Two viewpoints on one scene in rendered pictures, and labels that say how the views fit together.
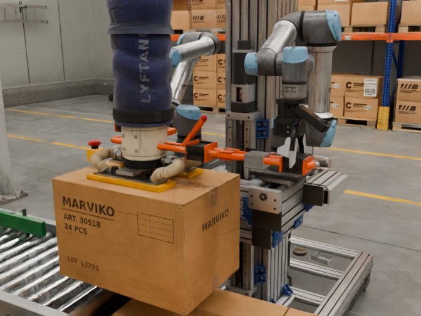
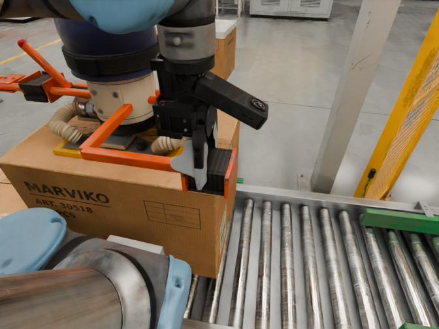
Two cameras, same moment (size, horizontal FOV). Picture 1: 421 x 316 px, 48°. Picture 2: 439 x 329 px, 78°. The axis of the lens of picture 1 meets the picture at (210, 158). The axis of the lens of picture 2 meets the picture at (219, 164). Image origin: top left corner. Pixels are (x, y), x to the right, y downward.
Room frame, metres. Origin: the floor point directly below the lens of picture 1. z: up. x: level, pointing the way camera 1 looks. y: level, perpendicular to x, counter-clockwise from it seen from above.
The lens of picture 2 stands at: (2.47, 0.27, 1.52)
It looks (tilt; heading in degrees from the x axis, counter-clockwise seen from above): 39 degrees down; 161
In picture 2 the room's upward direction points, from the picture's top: straight up
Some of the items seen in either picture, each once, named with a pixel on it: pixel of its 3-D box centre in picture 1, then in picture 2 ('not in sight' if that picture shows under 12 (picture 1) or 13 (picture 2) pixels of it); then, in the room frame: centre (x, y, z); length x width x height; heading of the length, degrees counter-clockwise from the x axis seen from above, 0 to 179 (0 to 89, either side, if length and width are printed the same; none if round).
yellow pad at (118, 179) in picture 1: (129, 175); not in sight; (1.65, 0.30, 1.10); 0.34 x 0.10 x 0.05; 60
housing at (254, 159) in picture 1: (257, 159); not in sight; (1.50, -0.15, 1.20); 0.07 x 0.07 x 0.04; 60
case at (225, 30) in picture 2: not in sight; (196, 49); (0.13, 0.85, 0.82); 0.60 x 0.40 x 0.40; 55
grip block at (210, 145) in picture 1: (201, 150); (44, 86); (1.60, 0.03, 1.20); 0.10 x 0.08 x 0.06; 150
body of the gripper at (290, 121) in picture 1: (291, 117); not in sight; (1.45, -0.25, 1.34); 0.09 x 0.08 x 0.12; 60
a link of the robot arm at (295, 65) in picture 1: (294, 65); not in sight; (1.45, -0.26, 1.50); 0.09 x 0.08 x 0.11; 158
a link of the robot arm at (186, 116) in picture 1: (187, 119); (33, 270); (2.23, 0.11, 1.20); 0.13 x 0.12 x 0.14; 56
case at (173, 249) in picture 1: (148, 224); (145, 181); (1.73, 0.24, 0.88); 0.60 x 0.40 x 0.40; 60
